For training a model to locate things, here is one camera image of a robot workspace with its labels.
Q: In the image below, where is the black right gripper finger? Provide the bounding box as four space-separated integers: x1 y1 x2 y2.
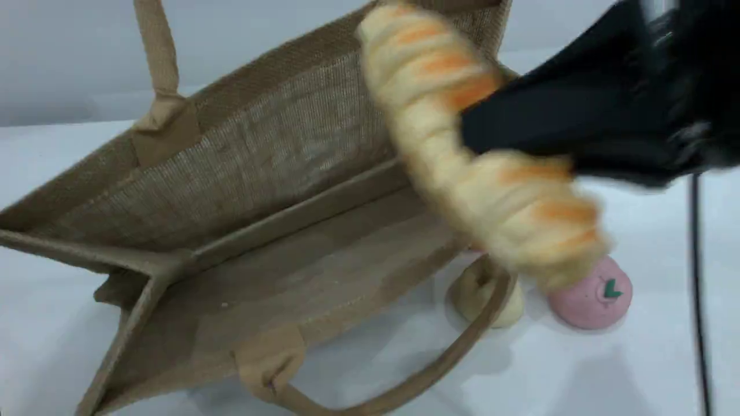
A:
461 64 579 171

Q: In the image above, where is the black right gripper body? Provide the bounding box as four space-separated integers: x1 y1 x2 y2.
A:
555 0 740 185

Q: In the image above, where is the long striped bread roll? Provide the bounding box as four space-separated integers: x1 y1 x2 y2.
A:
356 3 611 292

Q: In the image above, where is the cream egg yolk pastry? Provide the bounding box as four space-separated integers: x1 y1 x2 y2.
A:
448 254 526 329

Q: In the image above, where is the brown jute tote bag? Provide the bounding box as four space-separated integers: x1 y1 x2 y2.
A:
0 0 521 416

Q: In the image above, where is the pink peach bun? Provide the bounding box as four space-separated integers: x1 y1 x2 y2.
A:
546 254 634 331

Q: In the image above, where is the thick black cable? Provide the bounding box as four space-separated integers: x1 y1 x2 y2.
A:
687 173 713 416

